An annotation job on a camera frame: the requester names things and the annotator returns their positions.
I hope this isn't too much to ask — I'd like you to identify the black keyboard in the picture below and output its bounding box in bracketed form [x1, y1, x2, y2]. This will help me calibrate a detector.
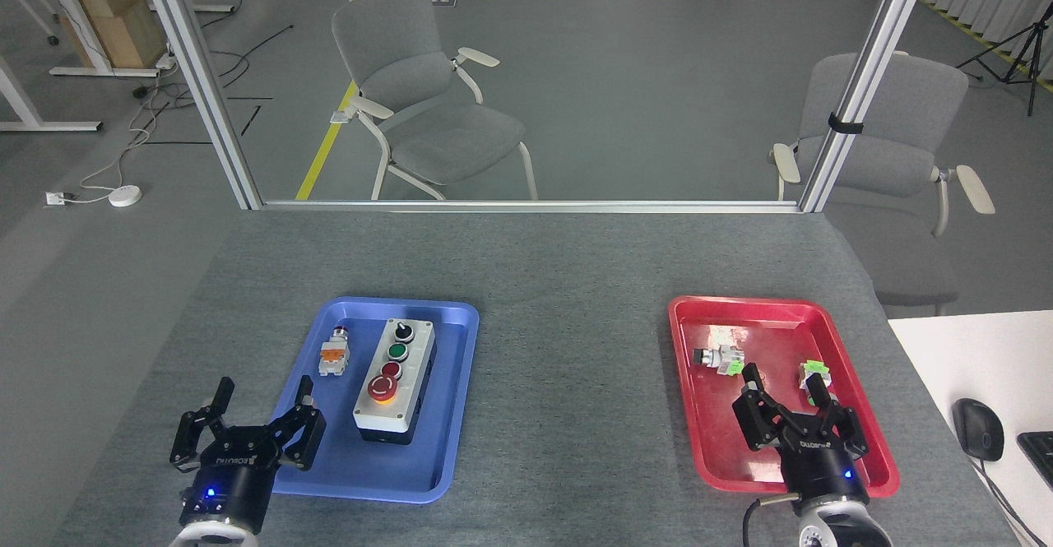
[1018, 431, 1053, 490]

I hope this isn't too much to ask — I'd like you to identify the white desk frame leg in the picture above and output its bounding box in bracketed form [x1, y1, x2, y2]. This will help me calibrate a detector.
[0, 57, 104, 133]
[36, 0, 161, 78]

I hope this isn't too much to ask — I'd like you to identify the grey felt table cover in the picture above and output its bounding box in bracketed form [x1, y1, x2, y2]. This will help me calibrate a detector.
[49, 208, 1021, 547]

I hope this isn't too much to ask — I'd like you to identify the wooden box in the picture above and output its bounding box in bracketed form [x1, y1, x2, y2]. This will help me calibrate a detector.
[62, 0, 169, 69]

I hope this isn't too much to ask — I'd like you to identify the black mouse cable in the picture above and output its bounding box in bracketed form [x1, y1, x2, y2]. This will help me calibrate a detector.
[969, 457, 1047, 547]

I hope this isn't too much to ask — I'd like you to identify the black computer mouse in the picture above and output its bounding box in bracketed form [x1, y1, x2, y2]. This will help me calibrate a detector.
[953, 398, 1005, 462]

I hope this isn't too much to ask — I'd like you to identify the blue plastic tray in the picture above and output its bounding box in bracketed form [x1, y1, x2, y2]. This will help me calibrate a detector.
[250, 296, 480, 504]

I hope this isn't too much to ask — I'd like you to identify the black tripod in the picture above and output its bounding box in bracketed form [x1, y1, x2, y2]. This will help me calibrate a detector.
[957, 21, 1053, 117]

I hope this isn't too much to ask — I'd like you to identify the black green selector switch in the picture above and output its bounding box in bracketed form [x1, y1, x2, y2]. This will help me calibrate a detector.
[692, 345, 746, 376]

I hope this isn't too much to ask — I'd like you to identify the orange white push button switch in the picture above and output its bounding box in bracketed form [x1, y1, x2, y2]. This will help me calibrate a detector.
[318, 327, 351, 378]

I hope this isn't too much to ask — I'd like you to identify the grey control box with buttons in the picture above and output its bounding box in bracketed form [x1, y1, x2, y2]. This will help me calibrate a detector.
[352, 318, 438, 447]

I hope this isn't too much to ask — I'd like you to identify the silver aluminium rail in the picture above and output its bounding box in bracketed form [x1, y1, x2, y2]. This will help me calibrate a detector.
[262, 199, 803, 214]

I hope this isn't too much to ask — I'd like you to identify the silver aluminium post with strap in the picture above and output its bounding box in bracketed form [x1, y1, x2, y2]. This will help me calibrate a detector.
[798, 0, 939, 213]

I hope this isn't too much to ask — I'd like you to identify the green white switch block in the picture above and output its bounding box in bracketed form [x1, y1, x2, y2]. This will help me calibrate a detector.
[798, 359, 833, 393]

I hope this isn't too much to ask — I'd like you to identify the red plastic tray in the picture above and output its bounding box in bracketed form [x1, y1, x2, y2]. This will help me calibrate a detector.
[667, 295, 901, 499]

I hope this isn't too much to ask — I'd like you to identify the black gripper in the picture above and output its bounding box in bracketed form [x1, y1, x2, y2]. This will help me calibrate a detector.
[169, 375, 328, 532]
[732, 362, 870, 509]

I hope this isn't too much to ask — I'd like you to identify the white floor cable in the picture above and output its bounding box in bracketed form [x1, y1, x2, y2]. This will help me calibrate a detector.
[64, 78, 178, 202]

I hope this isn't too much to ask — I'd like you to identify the white desk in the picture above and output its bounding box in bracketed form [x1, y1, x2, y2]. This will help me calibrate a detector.
[887, 310, 1053, 547]

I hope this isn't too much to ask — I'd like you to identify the black floor cable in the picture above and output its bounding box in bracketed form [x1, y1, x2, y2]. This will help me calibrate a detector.
[132, 24, 295, 146]

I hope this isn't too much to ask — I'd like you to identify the grey chair with white arms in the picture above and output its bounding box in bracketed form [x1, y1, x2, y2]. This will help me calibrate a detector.
[770, 51, 996, 318]
[331, 0, 540, 201]

